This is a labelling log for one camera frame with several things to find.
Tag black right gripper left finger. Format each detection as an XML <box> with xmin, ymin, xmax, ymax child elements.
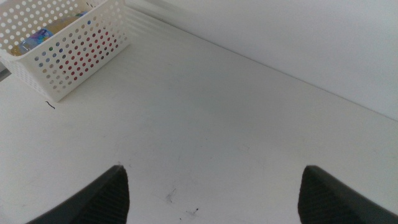
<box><xmin>26</xmin><ymin>164</ymin><xmax>131</xmax><ymax>224</ymax></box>

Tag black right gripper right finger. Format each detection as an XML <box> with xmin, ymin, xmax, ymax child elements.
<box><xmin>297</xmin><ymin>165</ymin><xmax>398</xmax><ymax>224</ymax></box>

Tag red cola can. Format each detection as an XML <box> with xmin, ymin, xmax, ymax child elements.
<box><xmin>58</xmin><ymin>26</ymin><xmax>121</xmax><ymax>82</ymax></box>

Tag yellow tea bottle white cap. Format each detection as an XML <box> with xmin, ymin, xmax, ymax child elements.
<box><xmin>11</xmin><ymin>14</ymin><xmax>82</xmax><ymax>57</ymax></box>

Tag white perforated plastic basket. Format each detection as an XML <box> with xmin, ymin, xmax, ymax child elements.
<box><xmin>0</xmin><ymin>0</ymin><xmax>131</xmax><ymax>103</ymax></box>

